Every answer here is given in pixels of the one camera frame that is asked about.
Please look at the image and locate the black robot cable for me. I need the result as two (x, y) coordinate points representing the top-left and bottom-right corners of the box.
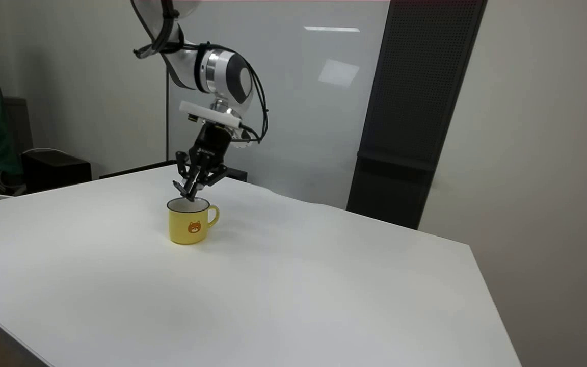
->
(199, 40), (273, 147)

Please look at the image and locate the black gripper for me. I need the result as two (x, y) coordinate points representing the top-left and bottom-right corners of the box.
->
(171, 120), (236, 202)

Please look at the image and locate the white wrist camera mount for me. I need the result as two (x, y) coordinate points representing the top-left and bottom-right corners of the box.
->
(178, 98), (244, 132)

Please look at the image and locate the glossy whiteboard panel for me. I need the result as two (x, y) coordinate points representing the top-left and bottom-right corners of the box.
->
(165, 0), (392, 209)

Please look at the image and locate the dark vertical pillar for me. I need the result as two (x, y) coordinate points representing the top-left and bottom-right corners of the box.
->
(344, 0), (490, 229)

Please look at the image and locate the black box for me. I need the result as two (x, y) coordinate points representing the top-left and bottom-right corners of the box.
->
(21, 149), (94, 195)

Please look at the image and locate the yellow mug with orange print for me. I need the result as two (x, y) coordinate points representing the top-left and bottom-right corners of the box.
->
(165, 195), (223, 249)

